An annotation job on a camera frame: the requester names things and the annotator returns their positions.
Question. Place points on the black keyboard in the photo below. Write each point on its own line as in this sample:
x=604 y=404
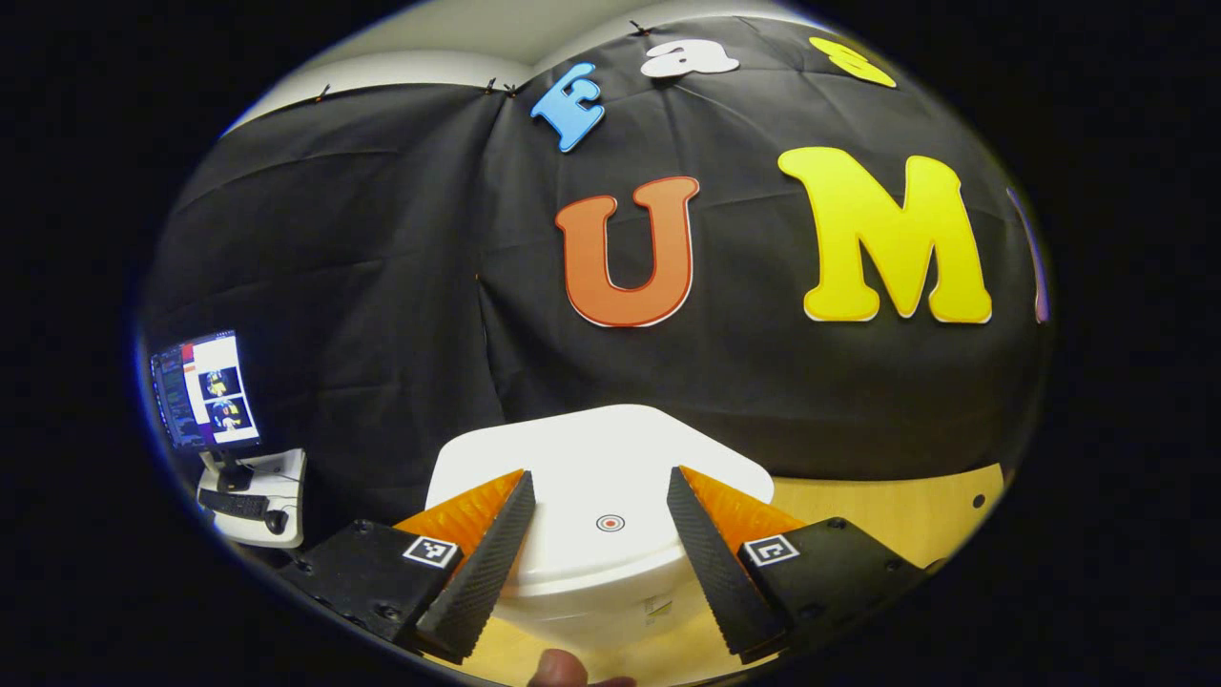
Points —
x=234 y=504

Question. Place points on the computer monitor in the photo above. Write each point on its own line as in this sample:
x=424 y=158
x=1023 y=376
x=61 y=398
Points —
x=205 y=391

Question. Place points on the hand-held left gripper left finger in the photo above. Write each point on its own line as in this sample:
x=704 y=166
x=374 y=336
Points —
x=486 y=572

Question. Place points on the wooden desktop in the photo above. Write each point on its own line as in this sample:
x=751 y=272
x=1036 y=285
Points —
x=878 y=515

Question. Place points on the row of black cloth clips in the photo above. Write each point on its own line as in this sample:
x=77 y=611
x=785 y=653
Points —
x=491 y=87

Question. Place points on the black computer mouse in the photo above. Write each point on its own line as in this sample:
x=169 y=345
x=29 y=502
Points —
x=277 y=522

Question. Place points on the white desktop garbage bin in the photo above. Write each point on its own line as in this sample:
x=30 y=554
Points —
x=591 y=458

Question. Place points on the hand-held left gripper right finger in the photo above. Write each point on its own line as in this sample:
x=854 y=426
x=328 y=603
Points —
x=711 y=563

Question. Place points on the white side table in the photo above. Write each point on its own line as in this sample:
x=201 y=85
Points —
x=286 y=477

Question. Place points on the black monitor stand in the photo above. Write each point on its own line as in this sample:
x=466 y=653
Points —
x=232 y=472

